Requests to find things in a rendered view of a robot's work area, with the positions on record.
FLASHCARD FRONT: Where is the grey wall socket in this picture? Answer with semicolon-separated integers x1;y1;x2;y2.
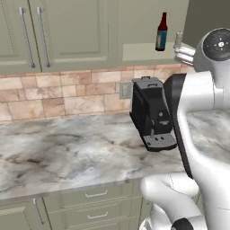
119;81;134;101

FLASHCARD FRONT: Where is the silver base door handle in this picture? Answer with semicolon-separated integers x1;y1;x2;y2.
31;198;45;226

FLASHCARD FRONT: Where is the open olive wall cupboard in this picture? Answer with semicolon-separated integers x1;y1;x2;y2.
117;0;190;68

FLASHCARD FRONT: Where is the olive base cupboard door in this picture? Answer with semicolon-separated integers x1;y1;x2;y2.
0;199;49;230

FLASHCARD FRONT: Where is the silver bar handle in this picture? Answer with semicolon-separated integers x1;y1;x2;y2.
34;6;53;68
16;6;36;69

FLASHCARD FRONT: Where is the black coffee machine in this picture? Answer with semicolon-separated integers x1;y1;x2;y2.
128;75;179;153

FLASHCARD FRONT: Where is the brown beer bottle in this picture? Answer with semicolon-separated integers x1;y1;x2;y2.
155;12;169;52

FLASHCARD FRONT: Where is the olive drawer front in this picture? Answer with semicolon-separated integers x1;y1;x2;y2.
58;197;144;229
56;181;142;209
62;217;146;230

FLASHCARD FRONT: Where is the open olive cupboard door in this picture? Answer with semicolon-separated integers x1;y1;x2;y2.
181;0;230;49

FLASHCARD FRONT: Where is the silver drawer handle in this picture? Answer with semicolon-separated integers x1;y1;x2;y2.
84;190;109;199
86;211;110;221

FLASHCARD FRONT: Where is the olive wall cupboard door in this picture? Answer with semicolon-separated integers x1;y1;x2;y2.
0;0;42;75
28;0;119;74

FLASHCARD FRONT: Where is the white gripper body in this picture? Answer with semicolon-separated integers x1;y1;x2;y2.
173;43;198;66

